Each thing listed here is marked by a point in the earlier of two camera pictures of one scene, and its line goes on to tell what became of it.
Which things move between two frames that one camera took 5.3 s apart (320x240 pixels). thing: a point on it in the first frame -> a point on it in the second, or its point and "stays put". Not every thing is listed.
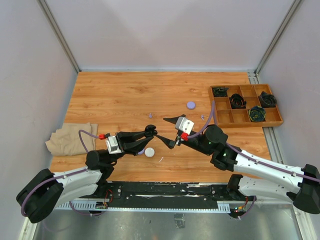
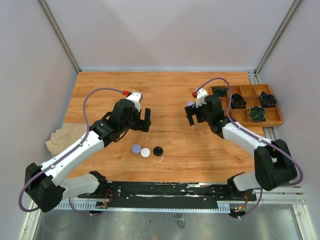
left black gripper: [128, 143] -> [141, 124]
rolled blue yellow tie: [257, 113] stays put
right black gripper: [170, 143] -> [192, 110]
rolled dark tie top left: [220, 91] stays put
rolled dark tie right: [267, 100] stays put
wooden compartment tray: [245, 105] stays put
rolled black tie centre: [237, 101] stays put
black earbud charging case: [150, 130] -> [158, 151]
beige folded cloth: [66, 141] stays put
